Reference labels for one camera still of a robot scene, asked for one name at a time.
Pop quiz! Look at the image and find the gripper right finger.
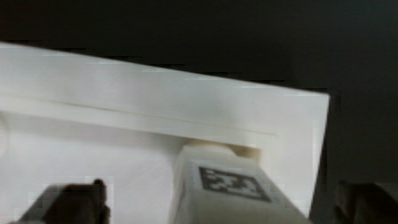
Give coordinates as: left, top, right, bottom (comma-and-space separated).
331, 182, 398, 224

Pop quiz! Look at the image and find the white table leg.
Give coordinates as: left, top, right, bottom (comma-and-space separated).
168, 141, 312, 224

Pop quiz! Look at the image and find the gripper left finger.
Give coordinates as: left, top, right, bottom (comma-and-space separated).
22, 179, 109, 224

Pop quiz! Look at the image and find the white square table top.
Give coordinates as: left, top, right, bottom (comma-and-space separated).
0, 43, 328, 224

